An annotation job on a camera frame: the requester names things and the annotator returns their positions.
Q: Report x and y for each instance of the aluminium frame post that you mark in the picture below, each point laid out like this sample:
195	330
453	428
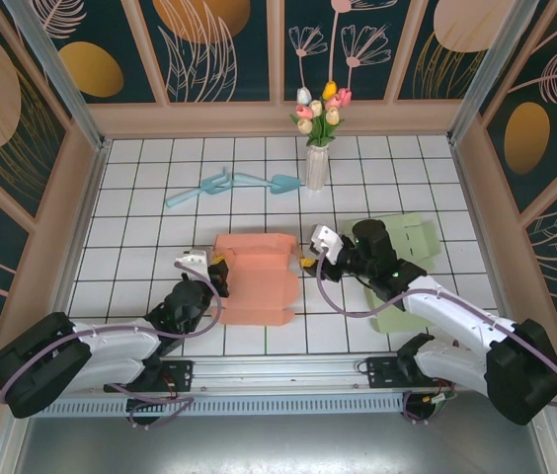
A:
496	64
56	74

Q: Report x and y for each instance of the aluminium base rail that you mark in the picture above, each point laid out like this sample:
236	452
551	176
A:
283	370

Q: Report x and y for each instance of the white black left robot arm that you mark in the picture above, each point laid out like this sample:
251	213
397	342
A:
115	338

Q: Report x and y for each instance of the green paper box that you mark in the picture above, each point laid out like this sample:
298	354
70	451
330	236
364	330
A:
417	237

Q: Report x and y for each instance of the grey metal sheet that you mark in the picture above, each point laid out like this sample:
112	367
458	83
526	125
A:
278	444

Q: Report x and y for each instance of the artificial tulip bouquet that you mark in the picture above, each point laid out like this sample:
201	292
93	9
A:
325	118

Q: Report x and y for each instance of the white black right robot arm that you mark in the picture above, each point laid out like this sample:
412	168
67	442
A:
456	311

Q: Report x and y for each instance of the white ribbed vase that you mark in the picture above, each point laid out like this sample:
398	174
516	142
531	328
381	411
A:
317	168

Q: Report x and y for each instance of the light blue garden fork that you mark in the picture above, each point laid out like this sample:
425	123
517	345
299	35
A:
214	181

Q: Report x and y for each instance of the light blue garden trowel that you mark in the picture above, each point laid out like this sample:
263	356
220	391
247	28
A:
286	182

